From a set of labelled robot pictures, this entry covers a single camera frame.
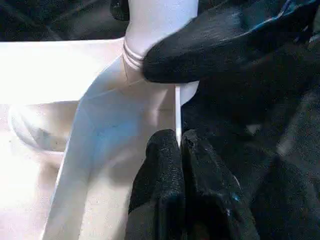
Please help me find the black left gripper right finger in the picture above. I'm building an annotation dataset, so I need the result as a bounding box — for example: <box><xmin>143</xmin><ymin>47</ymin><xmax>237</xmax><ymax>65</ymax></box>
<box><xmin>181</xmin><ymin>129</ymin><xmax>262</xmax><ymax>240</ymax></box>

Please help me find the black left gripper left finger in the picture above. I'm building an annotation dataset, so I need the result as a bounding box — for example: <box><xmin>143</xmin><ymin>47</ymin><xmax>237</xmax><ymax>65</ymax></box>
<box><xmin>125</xmin><ymin>129</ymin><xmax>185</xmax><ymax>240</ymax></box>

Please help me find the black work mat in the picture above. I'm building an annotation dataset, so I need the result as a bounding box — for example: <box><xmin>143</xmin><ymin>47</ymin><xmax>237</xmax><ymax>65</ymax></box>
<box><xmin>0</xmin><ymin>0</ymin><xmax>320</xmax><ymax>240</ymax></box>

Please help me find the white plastic table leg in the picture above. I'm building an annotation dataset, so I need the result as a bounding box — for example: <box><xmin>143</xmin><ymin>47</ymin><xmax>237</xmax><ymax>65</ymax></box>
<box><xmin>122</xmin><ymin>0</ymin><xmax>201</xmax><ymax>71</ymax></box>

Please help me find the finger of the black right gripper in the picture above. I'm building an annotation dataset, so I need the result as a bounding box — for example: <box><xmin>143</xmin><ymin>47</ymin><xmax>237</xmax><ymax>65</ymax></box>
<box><xmin>142</xmin><ymin>0</ymin><xmax>320</xmax><ymax>85</ymax></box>

